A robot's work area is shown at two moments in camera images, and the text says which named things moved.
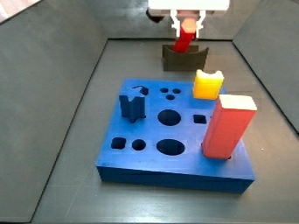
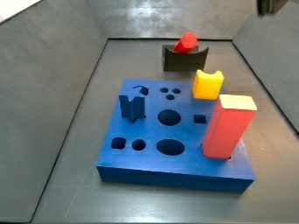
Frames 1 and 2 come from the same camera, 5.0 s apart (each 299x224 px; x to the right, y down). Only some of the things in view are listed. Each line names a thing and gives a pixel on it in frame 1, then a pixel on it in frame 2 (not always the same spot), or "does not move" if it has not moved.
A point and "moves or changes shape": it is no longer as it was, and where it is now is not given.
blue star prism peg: (134, 108) does not move
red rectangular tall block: (229, 124) does not move
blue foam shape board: (155, 150) does not move
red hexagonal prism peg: (189, 31) moves or changes shape
